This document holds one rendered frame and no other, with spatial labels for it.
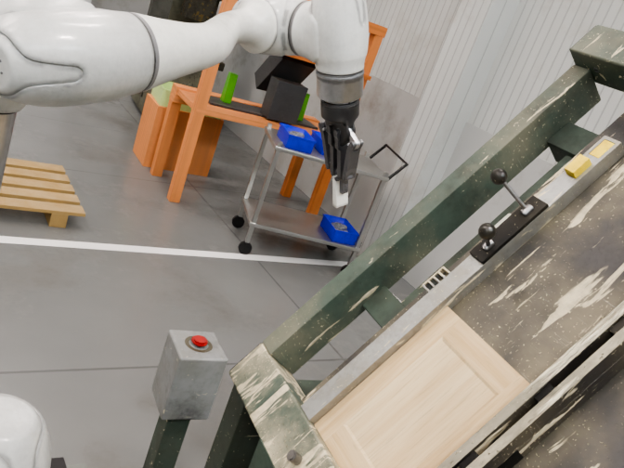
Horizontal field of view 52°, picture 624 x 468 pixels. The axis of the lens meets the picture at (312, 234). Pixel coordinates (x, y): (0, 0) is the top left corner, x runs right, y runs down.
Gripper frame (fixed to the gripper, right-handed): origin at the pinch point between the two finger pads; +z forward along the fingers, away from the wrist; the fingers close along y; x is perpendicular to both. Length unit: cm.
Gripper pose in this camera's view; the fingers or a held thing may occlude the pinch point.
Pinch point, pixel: (340, 190)
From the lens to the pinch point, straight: 135.3
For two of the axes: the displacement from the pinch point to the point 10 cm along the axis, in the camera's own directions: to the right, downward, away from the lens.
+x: -8.5, 3.0, -4.3
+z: 0.3, 8.4, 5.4
